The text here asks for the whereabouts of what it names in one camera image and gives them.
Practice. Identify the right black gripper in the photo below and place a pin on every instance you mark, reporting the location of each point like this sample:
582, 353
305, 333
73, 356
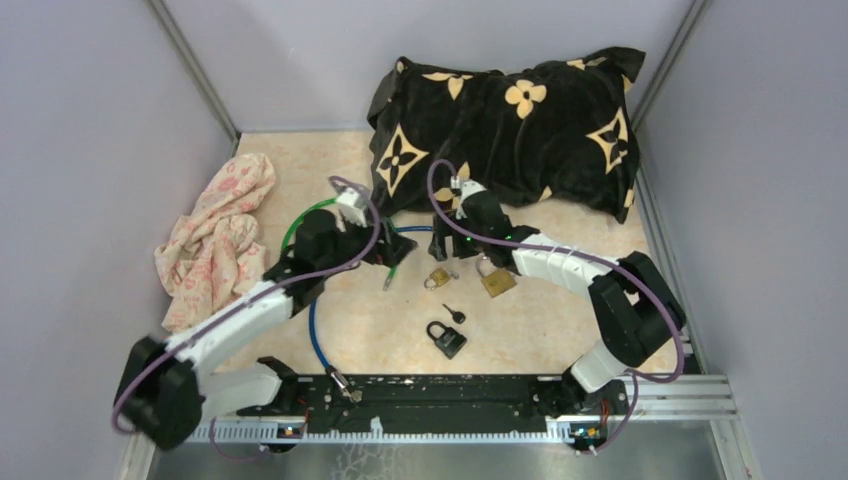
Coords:
442, 228

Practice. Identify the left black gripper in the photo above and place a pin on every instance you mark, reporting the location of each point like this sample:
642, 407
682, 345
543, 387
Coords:
388, 247

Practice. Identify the small brass padlock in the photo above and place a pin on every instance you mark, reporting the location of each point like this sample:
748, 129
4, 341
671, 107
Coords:
437, 278

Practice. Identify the green cable lock loop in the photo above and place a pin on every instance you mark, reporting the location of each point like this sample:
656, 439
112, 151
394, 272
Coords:
298, 222

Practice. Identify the large brass padlock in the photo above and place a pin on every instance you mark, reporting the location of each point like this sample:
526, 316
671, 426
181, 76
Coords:
495, 280

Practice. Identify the black Kaijing padlock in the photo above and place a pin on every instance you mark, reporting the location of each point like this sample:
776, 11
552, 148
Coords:
448, 340

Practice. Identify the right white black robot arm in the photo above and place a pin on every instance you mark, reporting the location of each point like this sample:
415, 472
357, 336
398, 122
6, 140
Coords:
634, 309

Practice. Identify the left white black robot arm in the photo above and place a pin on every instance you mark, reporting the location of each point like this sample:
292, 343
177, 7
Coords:
169, 387

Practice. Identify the black head key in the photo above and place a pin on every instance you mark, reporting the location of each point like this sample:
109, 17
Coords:
457, 316

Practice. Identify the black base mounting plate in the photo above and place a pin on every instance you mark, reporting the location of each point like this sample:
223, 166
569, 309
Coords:
434, 404

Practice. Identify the black pillow with beige flowers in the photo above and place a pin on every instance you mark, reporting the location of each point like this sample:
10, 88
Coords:
558, 130

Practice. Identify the pink floral white cloth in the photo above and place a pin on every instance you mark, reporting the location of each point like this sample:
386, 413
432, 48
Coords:
214, 255

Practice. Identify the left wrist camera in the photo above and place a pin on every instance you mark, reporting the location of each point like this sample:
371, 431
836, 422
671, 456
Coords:
353, 207

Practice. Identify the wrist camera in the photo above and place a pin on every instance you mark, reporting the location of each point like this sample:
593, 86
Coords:
353, 207
464, 189

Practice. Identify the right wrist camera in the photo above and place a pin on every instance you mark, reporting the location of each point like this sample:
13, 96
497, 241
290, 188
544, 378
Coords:
464, 189

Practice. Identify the blue cable lock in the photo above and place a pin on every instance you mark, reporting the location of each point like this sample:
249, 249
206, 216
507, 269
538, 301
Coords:
336, 376

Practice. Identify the aluminium frame rail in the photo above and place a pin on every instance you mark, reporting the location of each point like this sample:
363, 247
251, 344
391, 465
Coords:
690, 398

